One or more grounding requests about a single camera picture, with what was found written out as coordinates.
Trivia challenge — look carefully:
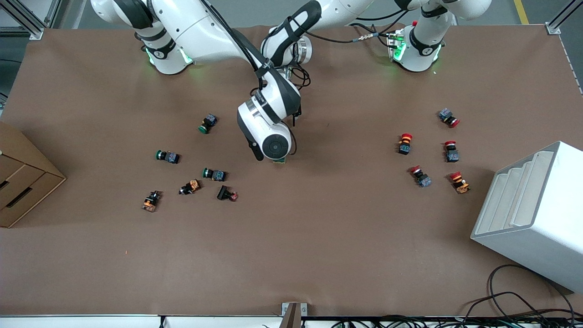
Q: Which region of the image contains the black button red block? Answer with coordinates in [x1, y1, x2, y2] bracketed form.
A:
[216, 184, 239, 202]

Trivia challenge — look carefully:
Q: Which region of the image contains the red stop button orange block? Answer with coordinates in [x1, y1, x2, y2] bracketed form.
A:
[397, 133, 414, 156]
[449, 171, 471, 195]

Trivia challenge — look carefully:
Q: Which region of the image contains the brown paper table cover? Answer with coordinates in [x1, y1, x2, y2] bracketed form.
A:
[0, 23, 583, 318]

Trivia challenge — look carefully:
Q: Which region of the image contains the brown cardboard drawer box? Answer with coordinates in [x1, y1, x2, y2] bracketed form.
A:
[0, 121, 67, 228]

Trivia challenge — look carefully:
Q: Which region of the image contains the white stepped storage rack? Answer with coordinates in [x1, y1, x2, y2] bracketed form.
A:
[470, 140, 583, 293]

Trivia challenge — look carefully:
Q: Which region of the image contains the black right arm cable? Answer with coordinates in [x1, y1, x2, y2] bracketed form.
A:
[200, 0, 274, 89]

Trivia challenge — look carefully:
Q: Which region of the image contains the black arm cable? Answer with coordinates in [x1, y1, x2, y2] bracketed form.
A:
[200, 0, 274, 89]
[314, 20, 410, 46]

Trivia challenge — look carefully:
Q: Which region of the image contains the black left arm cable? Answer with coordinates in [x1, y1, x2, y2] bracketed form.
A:
[314, 20, 410, 46]

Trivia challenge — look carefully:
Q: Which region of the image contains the grey metal edge bracket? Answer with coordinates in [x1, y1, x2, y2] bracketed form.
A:
[281, 302, 308, 328]

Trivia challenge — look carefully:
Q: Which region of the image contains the black cable bundle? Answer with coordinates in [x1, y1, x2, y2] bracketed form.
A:
[330, 314, 583, 328]

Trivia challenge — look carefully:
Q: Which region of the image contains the white table edge rail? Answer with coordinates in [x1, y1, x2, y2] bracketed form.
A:
[0, 314, 284, 328]

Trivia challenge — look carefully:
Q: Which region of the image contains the black looped floor cable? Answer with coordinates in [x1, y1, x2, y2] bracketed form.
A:
[460, 264, 577, 322]

